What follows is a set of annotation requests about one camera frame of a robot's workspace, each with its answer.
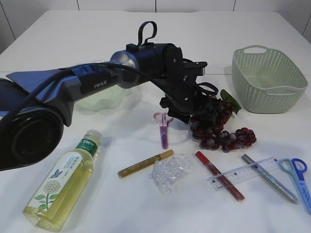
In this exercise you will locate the blue scissors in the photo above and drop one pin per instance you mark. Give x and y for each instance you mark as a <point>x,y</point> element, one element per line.
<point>296,168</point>

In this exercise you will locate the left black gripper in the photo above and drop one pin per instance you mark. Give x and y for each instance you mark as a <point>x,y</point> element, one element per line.
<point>184,98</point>

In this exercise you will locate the jasmine tea bottle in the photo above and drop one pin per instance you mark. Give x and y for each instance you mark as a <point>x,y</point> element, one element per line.
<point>53,202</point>

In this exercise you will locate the dark red grape bunch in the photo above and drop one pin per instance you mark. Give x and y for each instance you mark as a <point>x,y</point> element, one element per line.
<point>209,130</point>

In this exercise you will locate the clear plastic ruler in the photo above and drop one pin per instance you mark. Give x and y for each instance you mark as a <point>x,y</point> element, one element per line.
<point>241,174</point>

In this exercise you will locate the green woven plastic basket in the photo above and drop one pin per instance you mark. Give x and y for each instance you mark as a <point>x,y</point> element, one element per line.
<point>266,82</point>

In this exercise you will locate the silver glitter marker pen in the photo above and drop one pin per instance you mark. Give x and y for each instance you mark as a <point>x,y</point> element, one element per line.
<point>271,180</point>

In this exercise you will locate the light green wavy plate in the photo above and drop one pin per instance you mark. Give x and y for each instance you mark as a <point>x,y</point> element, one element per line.
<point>110,98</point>

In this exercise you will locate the small pink scissors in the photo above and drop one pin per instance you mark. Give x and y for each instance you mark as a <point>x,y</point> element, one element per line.
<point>163,120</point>

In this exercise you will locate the gold glitter marker pen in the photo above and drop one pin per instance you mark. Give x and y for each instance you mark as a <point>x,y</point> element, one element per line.
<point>144,164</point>

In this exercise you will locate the red marker pen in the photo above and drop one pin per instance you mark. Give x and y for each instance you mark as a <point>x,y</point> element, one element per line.
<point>218,173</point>

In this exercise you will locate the clear plastic sheet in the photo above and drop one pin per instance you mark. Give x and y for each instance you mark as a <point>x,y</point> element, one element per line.
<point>168,171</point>

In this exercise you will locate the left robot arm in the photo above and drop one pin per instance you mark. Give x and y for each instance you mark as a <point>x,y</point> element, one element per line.
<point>35,106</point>

